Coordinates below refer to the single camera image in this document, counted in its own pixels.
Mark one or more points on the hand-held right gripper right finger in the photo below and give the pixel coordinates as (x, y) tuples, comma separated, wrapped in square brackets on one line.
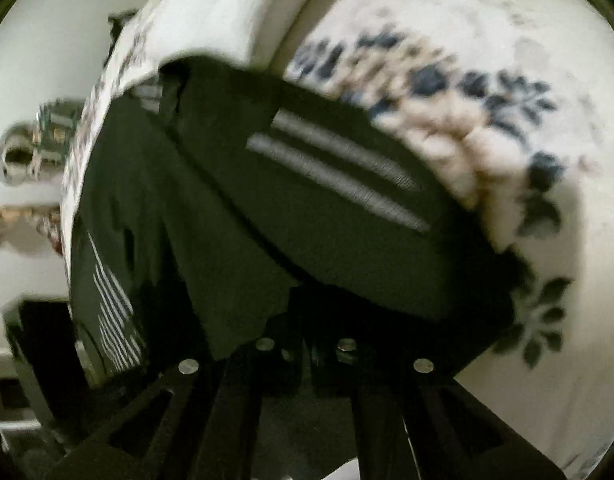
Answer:
[(382, 410)]

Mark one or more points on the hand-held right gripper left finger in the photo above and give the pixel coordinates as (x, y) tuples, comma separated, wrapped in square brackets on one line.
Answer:
[(233, 410)]

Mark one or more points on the black shorts with white stripes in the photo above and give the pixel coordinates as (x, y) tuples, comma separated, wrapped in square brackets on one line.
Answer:
[(307, 230)]

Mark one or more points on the dark box-shaped object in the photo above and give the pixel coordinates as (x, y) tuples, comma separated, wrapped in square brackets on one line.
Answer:
[(42, 355)]

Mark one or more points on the chrome metal fixture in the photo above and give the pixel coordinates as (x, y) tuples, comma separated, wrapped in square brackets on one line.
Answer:
[(22, 152)]

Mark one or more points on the plain white pillow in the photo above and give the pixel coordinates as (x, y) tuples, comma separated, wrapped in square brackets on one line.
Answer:
[(222, 5)]

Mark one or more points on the floral white bed sheet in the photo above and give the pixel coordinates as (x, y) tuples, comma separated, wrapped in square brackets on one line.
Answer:
[(512, 25)]

